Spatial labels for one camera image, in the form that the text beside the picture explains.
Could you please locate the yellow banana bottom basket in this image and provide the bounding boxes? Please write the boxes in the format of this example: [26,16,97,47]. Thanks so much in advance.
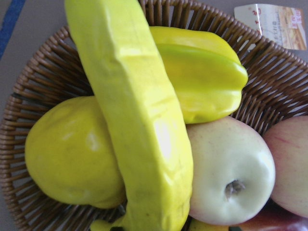
[150,26,248,124]

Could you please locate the yellow lemon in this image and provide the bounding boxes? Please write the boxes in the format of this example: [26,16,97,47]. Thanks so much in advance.
[25,96,126,209]

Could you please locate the pale green pink apple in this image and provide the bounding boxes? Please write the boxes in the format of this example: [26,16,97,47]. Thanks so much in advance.
[187,116,275,225]

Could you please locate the dark purple fruit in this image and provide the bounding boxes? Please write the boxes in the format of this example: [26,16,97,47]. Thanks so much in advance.
[232,209,308,231]

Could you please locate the paper price tag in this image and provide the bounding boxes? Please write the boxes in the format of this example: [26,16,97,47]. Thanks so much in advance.
[234,3,307,50]

